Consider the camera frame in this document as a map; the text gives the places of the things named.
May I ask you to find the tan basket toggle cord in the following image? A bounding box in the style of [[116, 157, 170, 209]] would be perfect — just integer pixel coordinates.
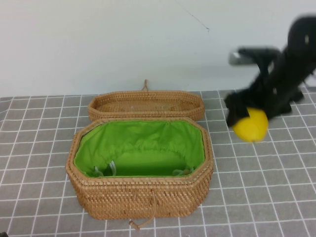
[[128, 190, 159, 232]]

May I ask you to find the woven rattan basket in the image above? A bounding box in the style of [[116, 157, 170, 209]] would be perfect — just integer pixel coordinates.
[[65, 116, 215, 221]]

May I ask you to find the green fabric basket liner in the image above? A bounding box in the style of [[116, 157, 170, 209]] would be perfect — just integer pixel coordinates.
[[74, 120, 207, 178]]

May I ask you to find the woven rattan basket lid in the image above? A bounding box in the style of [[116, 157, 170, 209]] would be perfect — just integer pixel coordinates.
[[87, 79, 205, 122]]

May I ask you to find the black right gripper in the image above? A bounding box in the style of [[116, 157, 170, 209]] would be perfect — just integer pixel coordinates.
[[223, 53, 305, 127]]

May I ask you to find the grey checked tablecloth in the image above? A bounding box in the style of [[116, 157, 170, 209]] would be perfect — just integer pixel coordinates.
[[0, 86, 316, 237]]

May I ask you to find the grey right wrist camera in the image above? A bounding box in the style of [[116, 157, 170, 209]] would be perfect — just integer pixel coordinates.
[[229, 46, 281, 67]]

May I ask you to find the yellow lemon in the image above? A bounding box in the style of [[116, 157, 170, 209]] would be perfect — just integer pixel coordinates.
[[232, 106, 269, 143]]

